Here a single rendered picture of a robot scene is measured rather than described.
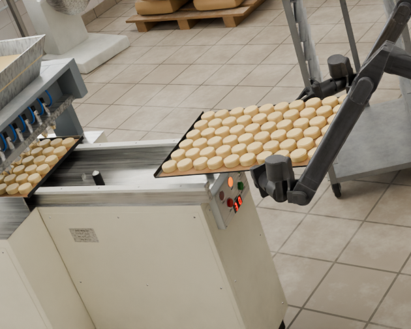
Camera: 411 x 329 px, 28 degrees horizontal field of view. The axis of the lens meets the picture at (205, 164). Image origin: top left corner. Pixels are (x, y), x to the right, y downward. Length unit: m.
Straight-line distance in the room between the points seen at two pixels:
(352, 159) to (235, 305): 1.32
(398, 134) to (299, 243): 0.77
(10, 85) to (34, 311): 0.84
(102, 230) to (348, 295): 1.09
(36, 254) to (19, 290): 0.15
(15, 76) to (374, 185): 1.85
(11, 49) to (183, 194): 1.02
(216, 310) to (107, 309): 0.49
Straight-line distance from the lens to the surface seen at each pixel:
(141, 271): 3.00
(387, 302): 3.37
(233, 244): 2.88
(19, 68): 3.10
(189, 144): 2.70
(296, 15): 3.61
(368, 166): 3.92
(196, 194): 2.66
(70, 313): 3.24
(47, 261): 3.12
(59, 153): 3.19
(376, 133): 4.17
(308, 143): 2.44
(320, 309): 3.41
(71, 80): 3.29
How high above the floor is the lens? 2.21
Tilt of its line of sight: 28 degrees down
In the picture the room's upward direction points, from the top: 19 degrees counter-clockwise
